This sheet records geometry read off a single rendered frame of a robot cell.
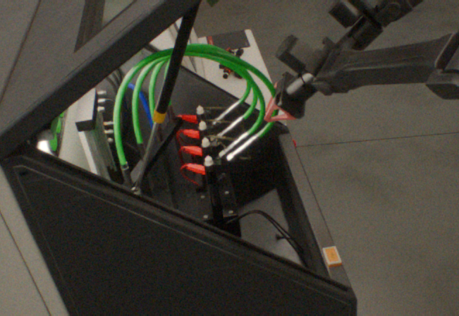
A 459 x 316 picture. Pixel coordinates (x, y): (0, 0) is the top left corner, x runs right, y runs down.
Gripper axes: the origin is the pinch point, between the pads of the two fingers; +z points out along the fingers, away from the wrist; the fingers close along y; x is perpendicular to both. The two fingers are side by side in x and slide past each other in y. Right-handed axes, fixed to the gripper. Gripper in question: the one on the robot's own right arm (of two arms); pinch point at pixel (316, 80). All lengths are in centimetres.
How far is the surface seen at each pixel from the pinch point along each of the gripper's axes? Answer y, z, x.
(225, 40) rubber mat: 8, 43, -79
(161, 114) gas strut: 34, -1, 51
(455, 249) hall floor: -127, 49, -59
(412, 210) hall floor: -117, 59, -85
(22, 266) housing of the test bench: 37, 37, 61
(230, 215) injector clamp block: -1.1, 33.0, 22.5
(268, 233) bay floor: -17.4, 38.3, 14.0
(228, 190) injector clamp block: -0.1, 34.1, 13.0
